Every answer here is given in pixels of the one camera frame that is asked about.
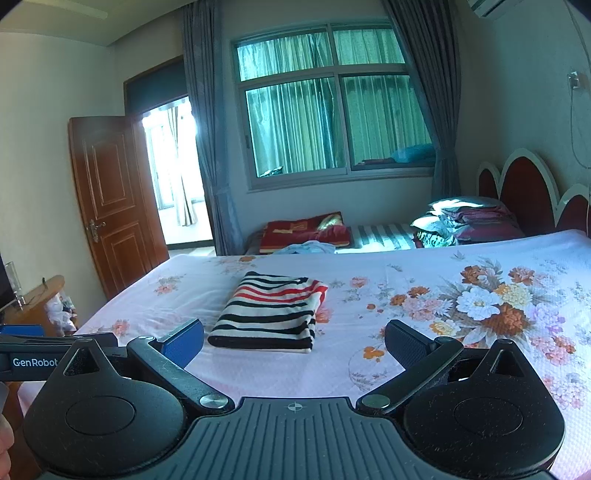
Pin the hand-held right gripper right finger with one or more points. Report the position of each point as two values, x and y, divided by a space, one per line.
406 345

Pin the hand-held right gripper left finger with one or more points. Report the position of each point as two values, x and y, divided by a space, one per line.
184 345

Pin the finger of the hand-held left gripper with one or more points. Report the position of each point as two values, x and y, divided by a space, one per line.
27 341

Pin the striped knit sweater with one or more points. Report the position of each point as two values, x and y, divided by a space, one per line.
272 309

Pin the person's left hand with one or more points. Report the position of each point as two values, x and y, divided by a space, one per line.
4 438

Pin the wooden side table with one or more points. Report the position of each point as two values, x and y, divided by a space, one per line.
32 304

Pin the white plastic bags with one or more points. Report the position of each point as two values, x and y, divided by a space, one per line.
60 314

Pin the floral bed sheet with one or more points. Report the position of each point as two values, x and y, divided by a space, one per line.
369 281

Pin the striped mattress cover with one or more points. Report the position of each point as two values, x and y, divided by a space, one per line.
383 235

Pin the pile of pillows and quilts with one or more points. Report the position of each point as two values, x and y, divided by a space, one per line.
471 221

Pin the light blue crumpled cloth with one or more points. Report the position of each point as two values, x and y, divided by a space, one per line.
304 248

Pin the red folded blanket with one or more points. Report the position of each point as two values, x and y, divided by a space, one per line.
300 233

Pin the brown wooden door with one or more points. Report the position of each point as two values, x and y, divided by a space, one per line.
115 203

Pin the teal cloth on windowsill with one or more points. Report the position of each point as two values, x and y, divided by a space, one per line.
415 153

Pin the dark small windowsill object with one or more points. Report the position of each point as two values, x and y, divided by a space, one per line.
270 172

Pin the red scalloped headboard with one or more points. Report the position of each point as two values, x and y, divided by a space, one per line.
526 189

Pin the grey window curtain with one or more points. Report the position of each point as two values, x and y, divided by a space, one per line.
212 138
434 92

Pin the sliding glass window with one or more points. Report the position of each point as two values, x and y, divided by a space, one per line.
323 106

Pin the white air conditioner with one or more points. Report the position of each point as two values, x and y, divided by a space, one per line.
491 7

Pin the wall socket with charger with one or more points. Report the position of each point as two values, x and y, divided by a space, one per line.
575 81

